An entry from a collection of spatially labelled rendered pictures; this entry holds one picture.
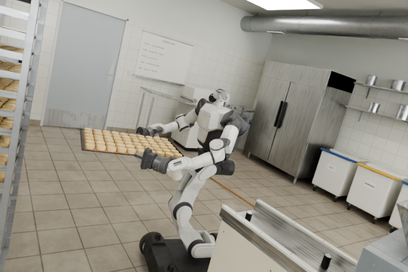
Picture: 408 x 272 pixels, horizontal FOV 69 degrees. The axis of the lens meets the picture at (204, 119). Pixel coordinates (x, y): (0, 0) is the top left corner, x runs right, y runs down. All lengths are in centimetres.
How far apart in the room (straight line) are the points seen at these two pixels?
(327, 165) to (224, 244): 398
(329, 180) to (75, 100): 450
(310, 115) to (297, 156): 74
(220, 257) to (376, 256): 86
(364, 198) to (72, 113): 491
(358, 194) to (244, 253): 382
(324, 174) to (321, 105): 115
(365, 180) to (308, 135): 109
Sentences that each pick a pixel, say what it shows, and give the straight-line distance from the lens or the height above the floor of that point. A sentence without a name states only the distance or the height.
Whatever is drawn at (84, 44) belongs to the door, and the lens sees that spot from 553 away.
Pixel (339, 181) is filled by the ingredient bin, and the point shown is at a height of 37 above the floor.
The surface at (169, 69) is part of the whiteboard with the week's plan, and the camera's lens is 606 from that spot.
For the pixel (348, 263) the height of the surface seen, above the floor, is 88.
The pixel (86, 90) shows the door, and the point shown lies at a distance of 564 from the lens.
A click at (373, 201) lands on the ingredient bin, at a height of 32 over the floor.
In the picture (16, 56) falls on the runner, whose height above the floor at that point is 141.
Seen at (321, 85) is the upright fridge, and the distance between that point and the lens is 541.
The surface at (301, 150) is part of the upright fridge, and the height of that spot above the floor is 64.
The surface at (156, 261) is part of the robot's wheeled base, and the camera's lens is 234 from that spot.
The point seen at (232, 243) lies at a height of 77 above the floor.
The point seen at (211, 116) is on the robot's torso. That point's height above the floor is 128.
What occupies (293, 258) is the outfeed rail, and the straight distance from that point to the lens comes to 142.
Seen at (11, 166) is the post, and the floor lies 90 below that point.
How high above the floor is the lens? 156
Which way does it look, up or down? 9 degrees down
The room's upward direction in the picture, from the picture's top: 14 degrees clockwise
